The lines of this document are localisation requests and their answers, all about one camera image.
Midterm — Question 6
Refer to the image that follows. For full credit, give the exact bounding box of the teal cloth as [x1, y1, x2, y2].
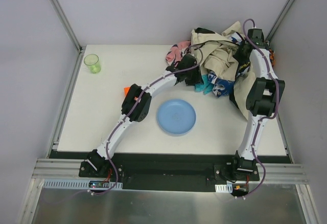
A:
[195, 74, 214, 95]

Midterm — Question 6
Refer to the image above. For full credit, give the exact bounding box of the beige zippered cloth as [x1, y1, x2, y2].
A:
[191, 21, 255, 119]

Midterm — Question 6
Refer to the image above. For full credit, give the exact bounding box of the blue patterned cloth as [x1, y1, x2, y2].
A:
[204, 32, 250, 98]

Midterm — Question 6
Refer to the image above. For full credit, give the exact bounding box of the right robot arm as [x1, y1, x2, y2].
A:
[231, 28, 285, 181]

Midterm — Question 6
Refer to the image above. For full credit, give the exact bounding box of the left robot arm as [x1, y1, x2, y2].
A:
[79, 54, 203, 178]

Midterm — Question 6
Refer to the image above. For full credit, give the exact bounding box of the pink patterned cloth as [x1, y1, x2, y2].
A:
[166, 40, 191, 66]

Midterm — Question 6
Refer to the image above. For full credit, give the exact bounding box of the orange black patterned cloth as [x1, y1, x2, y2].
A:
[269, 49, 275, 67]

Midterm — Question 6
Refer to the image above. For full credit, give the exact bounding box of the light blue plate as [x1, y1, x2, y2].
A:
[156, 99, 197, 136]

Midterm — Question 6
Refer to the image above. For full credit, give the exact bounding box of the orange toy cube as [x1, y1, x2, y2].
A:
[124, 87, 130, 96]

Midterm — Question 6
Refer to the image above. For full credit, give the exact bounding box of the green translucent cup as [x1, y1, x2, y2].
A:
[84, 54, 101, 74]

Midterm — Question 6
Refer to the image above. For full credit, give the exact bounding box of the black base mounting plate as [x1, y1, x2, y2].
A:
[48, 151, 260, 191]

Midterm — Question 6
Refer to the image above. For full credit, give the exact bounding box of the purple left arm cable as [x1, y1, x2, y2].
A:
[88, 45, 204, 196]

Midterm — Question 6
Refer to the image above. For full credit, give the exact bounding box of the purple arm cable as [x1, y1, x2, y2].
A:
[233, 18, 279, 200]
[88, 45, 204, 196]

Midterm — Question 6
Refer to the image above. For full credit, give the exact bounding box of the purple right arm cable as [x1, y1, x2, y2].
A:
[233, 18, 279, 200]

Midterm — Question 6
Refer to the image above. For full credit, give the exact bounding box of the aluminium frame rail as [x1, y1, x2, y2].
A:
[38, 0, 85, 53]

